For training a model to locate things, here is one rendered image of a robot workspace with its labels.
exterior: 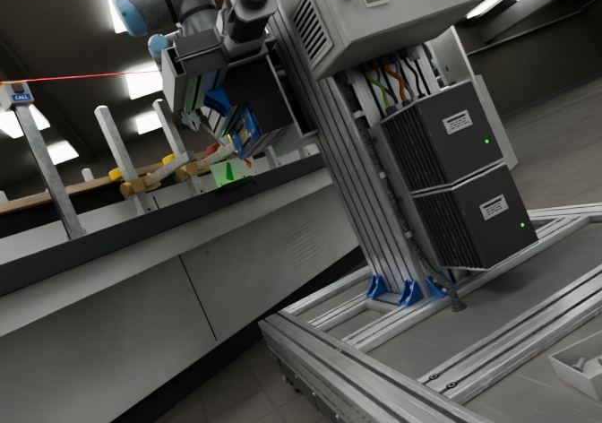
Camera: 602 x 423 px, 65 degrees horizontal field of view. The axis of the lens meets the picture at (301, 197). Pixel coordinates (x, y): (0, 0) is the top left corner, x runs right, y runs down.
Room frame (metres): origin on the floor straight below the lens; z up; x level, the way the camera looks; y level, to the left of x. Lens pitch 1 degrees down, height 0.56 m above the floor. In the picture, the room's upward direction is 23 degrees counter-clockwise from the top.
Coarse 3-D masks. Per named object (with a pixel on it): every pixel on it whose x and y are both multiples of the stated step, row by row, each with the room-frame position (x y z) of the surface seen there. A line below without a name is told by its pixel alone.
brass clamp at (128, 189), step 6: (132, 180) 1.65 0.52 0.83; (138, 180) 1.67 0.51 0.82; (120, 186) 1.65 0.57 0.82; (126, 186) 1.63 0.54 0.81; (132, 186) 1.64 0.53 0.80; (138, 186) 1.66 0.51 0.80; (144, 186) 1.68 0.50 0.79; (150, 186) 1.70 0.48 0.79; (156, 186) 1.71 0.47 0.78; (126, 192) 1.64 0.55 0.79; (132, 192) 1.64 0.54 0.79; (138, 192) 1.65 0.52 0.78
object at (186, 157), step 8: (184, 152) 1.51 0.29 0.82; (192, 152) 1.52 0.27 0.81; (176, 160) 1.54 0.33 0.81; (184, 160) 1.52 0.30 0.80; (160, 168) 1.60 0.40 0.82; (168, 168) 1.58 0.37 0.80; (176, 168) 1.57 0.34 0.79; (152, 176) 1.64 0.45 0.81; (160, 176) 1.61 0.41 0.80; (152, 184) 1.68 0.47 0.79
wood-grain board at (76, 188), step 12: (204, 156) 2.16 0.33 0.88; (144, 168) 1.91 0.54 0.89; (156, 168) 1.95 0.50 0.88; (96, 180) 1.74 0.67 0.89; (108, 180) 1.78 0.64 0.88; (48, 192) 1.61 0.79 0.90; (72, 192) 1.67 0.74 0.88; (84, 192) 1.75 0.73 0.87; (0, 204) 1.49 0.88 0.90; (12, 204) 1.51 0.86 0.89; (24, 204) 1.54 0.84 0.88; (36, 204) 1.60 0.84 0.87
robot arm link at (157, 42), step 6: (156, 36) 1.69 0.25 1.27; (162, 36) 1.70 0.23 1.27; (168, 36) 1.72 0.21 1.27; (174, 36) 1.72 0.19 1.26; (150, 42) 1.69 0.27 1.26; (156, 42) 1.69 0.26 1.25; (162, 42) 1.70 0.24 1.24; (168, 42) 1.71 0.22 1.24; (150, 48) 1.69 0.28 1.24; (156, 48) 1.69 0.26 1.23; (156, 54) 1.70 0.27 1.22; (156, 60) 1.78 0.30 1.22
